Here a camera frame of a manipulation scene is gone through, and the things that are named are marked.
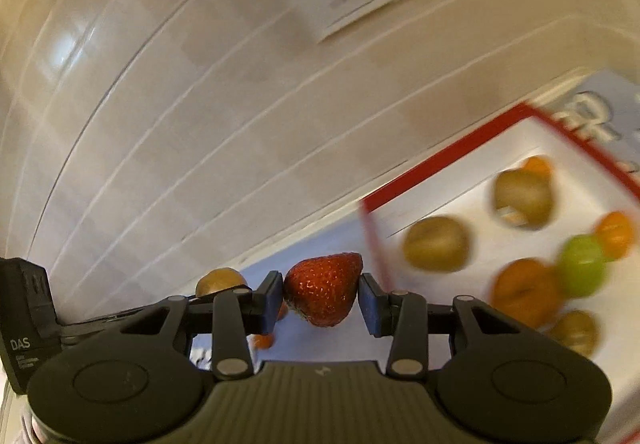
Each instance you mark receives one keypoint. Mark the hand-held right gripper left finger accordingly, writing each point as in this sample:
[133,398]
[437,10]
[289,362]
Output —
[272,303]

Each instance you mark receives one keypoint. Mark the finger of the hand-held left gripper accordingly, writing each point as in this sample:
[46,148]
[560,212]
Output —
[82,329]

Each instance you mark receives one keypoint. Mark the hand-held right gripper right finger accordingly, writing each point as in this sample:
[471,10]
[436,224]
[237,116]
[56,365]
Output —
[371,306]

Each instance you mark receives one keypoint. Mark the red strawberry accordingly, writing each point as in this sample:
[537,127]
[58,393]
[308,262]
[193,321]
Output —
[322,289]

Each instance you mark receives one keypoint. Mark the brown kiwi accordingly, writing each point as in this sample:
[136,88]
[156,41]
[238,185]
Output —
[436,244]
[575,331]
[522,196]
[220,281]

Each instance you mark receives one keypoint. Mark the red box with white inside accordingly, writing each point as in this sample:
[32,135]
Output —
[440,184]

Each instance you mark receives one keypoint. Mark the orange tangerine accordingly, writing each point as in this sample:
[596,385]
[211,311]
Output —
[615,229]
[525,294]
[264,342]
[537,165]

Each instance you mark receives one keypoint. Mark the green apple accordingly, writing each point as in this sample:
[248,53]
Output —
[582,264]

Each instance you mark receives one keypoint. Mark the blue quilted mat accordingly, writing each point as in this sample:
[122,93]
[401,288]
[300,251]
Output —
[607,91]

